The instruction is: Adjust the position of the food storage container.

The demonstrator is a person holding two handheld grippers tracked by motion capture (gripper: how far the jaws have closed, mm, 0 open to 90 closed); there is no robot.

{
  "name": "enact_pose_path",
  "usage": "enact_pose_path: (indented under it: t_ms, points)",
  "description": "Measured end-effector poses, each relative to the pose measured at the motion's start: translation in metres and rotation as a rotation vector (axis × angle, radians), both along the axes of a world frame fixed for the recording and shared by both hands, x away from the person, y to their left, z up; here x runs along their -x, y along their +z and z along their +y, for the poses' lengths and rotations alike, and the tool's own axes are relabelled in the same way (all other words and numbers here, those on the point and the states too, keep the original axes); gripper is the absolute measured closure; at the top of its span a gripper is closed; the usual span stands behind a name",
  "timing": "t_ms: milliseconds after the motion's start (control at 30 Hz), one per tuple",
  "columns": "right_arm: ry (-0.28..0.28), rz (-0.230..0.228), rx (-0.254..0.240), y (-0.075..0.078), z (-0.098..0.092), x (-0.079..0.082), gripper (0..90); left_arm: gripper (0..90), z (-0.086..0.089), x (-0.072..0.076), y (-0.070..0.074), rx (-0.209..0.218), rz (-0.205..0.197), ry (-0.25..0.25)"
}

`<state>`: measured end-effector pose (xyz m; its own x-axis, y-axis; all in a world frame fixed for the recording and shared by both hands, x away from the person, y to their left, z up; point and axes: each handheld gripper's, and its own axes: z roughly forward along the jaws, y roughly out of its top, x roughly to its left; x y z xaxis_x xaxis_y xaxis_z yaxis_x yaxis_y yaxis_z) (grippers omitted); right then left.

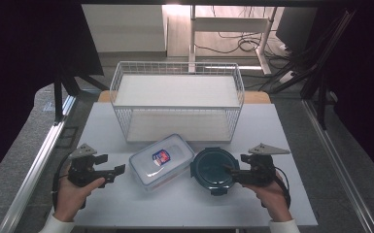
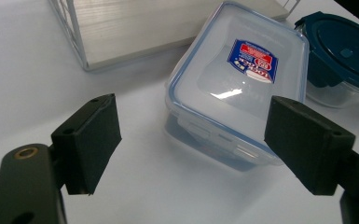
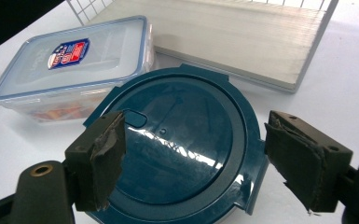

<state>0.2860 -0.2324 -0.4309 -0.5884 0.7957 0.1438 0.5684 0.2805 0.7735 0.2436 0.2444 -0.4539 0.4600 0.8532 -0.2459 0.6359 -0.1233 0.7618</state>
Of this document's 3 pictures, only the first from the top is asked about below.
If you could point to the aluminium rail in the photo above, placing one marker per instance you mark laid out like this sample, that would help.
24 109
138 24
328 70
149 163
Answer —
336 161
39 161

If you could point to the person's right hand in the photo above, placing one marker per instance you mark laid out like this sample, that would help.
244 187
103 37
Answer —
272 200

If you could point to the person's left hand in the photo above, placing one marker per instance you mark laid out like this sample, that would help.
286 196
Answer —
71 197

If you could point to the white cabinet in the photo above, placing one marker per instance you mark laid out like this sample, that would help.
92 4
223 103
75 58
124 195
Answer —
126 29

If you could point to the white metal desk frame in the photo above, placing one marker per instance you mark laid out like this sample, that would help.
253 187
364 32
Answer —
226 24

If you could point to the clear rectangular food container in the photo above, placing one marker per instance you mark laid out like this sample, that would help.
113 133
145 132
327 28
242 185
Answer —
162 161

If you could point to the dark curtain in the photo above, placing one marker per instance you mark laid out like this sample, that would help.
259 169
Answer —
19 64
369 81

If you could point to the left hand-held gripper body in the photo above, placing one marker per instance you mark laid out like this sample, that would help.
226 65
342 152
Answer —
84 171

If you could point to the person's right white sleeve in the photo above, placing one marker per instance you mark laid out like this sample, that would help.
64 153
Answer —
285 226

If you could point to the dark monitor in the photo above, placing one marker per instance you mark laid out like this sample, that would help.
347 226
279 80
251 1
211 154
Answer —
294 29

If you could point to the white power strip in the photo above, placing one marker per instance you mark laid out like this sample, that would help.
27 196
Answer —
286 77

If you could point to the person's left white sleeve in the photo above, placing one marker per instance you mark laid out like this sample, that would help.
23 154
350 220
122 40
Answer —
56 225

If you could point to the round dark teal lid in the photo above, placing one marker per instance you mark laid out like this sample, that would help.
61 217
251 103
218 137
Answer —
207 168

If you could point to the black metal stand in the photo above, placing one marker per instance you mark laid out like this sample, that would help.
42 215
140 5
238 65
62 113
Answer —
58 97
320 81

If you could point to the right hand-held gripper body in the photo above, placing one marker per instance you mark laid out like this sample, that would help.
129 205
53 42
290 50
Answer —
259 170

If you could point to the person's white sleeve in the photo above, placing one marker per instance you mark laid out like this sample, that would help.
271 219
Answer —
56 225
285 226

